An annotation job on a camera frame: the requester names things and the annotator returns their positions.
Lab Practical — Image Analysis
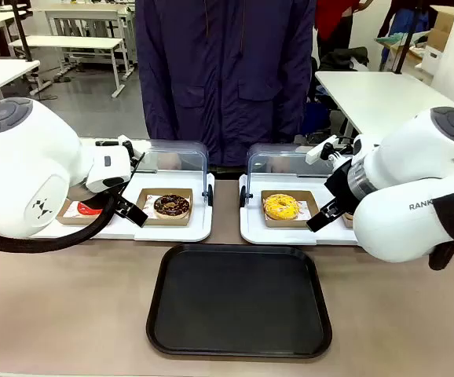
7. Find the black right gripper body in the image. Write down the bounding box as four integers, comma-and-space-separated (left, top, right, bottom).
324, 156, 369, 215

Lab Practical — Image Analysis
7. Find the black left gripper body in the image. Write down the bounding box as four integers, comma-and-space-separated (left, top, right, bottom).
69, 182, 128, 208

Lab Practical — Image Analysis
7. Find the navy sleeved right forearm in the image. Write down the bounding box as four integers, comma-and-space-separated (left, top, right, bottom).
140, 66, 181, 143

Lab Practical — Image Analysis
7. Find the navy sleeved left forearm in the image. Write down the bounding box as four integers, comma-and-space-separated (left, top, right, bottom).
273, 42, 317, 145

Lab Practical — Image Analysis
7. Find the red glazed donut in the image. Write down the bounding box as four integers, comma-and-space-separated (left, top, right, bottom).
76, 200, 104, 216

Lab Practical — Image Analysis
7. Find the brown cardboard donut box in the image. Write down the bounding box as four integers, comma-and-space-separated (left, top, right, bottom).
56, 198, 114, 225
342, 203, 356, 229
135, 188, 194, 227
261, 190, 322, 229

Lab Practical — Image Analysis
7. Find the chocolate donut with nuts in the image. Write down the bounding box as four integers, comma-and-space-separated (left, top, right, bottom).
153, 194, 192, 220

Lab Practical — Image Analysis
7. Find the yellow sprinkled donut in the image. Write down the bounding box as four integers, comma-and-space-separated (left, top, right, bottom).
263, 193, 301, 221

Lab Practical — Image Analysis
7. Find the white display tray base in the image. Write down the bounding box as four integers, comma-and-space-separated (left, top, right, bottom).
34, 172, 215, 243

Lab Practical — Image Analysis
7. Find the black plastic serving tray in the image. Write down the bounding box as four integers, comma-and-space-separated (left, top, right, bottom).
146, 243, 333, 359

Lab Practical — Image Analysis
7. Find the right white display case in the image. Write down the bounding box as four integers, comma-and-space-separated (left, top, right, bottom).
238, 174, 360, 247

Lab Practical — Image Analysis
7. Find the clear plastic display lid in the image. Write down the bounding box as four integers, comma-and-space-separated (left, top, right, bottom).
130, 139, 214, 207
240, 143, 353, 207

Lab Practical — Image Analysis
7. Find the blue bag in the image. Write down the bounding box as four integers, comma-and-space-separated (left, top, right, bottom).
304, 101, 342, 137

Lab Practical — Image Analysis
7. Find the large white table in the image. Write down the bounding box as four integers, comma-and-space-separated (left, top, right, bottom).
315, 70, 454, 138

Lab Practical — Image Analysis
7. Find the black bag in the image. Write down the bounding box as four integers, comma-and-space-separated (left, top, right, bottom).
319, 46, 370, 74

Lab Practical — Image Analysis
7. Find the white long bench table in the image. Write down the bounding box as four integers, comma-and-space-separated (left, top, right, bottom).
9, 35, 128, 98

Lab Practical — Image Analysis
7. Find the person in navy jacket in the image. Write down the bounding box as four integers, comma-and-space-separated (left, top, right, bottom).
134, 0, 317, 174

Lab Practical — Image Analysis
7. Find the black vertical stand pole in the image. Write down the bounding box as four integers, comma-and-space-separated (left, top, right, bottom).
391, 0, 415, 75
9, 0, 34, 63

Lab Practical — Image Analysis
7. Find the person in red top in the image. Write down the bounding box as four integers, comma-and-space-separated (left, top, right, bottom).
315, 0, 374, 71

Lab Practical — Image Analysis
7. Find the person in dark clothes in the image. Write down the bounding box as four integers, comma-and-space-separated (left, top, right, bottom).
375, 0, 440, 40

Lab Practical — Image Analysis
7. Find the open cardboard box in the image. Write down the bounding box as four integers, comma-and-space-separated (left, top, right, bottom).
427, 5, 454, 53

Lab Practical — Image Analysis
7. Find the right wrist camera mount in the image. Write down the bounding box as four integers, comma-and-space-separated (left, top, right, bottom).
305, 135, 353, 166

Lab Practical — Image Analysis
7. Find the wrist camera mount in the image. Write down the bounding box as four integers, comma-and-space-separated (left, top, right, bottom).
95, 134, 146, 174
305, 135, 353, 166

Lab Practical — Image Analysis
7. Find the left arm black cable sleeve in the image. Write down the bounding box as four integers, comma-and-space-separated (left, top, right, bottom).
0, 194, 117, 253

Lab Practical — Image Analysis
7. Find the arm black cable sleeve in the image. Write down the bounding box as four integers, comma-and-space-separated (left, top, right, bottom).
0, 194, 117, 253
428, 192, 454, 271

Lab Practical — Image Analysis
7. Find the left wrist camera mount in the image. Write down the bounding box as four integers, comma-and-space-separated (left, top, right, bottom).
95, 134, 146, 174

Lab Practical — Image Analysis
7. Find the right arm black cable sleeve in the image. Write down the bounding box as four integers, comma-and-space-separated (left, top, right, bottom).
428, 192, 454, 271

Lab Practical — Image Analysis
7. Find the white desk with frame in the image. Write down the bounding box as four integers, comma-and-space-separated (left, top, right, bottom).
44, 2, 136, 44

